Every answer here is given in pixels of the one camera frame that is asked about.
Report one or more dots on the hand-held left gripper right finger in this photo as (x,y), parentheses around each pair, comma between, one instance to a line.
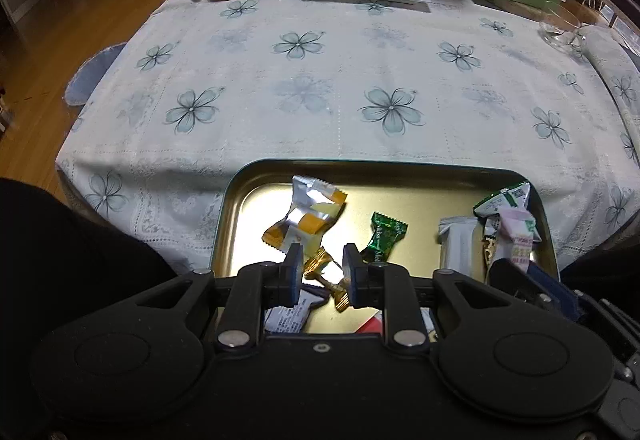
(352,277)

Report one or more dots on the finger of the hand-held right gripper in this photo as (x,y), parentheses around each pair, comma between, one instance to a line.
(555,292)
(507,277)

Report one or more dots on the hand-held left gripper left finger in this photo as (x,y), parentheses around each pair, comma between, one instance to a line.
(293,275)

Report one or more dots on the small gold candy packet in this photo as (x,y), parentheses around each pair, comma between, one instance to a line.
(320,266)

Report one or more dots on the small white pink snack packet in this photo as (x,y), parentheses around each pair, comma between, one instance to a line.
(517,240)

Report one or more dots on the dark blue white snack packet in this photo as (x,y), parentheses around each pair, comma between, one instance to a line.
(287,317)

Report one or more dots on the red white snack packet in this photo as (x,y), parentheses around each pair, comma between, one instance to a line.
(369,322)

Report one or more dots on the green foil snack packet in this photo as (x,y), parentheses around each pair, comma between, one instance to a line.
(384,235)

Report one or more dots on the yellow orange clear snack packet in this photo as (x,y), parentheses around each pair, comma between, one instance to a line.
(305,217)

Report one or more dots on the plain silver white snack packet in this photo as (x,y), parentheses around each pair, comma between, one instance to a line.
(457,240)

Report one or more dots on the silver green snack packet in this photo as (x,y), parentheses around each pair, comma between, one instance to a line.
(505,201)

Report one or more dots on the gold metal tin tray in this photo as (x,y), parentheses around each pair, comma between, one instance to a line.
(425,200)

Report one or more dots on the person's black clothing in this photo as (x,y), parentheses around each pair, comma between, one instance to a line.
(75,245)

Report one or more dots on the clear glass cup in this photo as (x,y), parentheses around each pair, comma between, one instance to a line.
(560,25)

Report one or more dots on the round blue stool cushion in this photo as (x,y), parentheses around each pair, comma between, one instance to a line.
(87,75)

